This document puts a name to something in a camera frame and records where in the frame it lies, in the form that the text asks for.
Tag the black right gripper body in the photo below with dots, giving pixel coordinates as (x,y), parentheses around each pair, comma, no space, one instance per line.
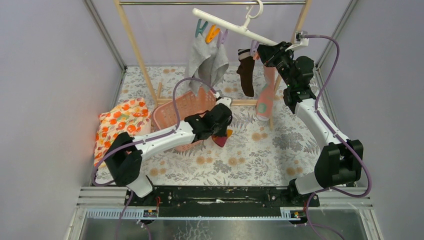
(280,59)

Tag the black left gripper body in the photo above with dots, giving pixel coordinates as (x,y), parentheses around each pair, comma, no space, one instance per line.
(219,129)

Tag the purple striped sock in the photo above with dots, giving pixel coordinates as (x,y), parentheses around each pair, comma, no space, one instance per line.
(221,140)

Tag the pink plastic laundry basket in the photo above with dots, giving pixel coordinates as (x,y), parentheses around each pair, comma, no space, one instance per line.
(164,116)

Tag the white plastic clip hanger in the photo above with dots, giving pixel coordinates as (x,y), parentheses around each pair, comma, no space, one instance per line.
(239,29)

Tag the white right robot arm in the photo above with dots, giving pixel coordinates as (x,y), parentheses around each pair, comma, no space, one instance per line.
(339,159)

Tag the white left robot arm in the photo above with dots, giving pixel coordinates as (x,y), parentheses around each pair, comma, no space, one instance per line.
(125,156)

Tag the pink hanging sock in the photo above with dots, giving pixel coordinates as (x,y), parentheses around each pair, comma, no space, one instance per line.
(265,100)

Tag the dark brown hanging sock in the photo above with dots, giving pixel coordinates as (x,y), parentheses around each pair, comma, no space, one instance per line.
(245,71)

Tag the purple clothespin middle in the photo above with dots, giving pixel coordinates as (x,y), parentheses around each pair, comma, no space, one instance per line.
(253,47)

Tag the purple clothespin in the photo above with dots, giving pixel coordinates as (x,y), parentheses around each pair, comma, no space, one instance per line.
(253,47)
(222,36)

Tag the floral patterned table mat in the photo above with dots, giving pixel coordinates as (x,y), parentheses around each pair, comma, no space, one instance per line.
(257,153)

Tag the grey hanging towel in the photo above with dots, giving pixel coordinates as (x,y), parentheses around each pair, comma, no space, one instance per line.
(206,61)

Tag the orange floral cloth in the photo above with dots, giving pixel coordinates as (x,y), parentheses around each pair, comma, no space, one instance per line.
(131,116)

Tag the purple clothespin left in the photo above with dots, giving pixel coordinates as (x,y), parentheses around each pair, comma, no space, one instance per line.
(222,36)

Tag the orange clothespin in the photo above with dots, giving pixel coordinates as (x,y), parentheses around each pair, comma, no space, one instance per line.
(213,32)

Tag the teal clothespin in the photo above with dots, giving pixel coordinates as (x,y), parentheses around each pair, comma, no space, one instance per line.
(200,27)

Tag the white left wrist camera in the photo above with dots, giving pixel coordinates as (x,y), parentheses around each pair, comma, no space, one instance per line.
(224,100)

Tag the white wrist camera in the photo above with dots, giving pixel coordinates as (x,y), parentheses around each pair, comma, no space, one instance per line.
(300,41)
(224,100)

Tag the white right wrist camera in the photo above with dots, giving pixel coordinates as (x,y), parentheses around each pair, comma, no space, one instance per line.
(300,41)

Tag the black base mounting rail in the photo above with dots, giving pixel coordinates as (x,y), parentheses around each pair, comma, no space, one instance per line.
(223,197)

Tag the grey slotted cable duct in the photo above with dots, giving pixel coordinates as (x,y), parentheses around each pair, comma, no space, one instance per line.
(214,214)

